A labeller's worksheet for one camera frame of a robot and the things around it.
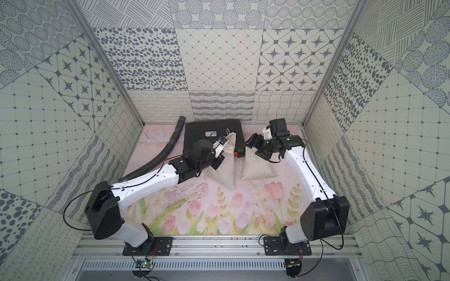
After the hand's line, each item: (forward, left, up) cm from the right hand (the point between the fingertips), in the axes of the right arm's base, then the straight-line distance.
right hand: (248, 149), depth 79 cm
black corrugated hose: (+37, +44, -18) cm, 61 cm away
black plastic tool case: (+26, +22, -14) cm, 37 cm away
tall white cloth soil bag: (-6, +12, -12) cm, 17 cm away
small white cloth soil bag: (+1, -5, -17) cm, 18 cm away
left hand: (+1, +14, +1) cm, 14 cm away
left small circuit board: (-42, +44, -22) cm, 64 cm away
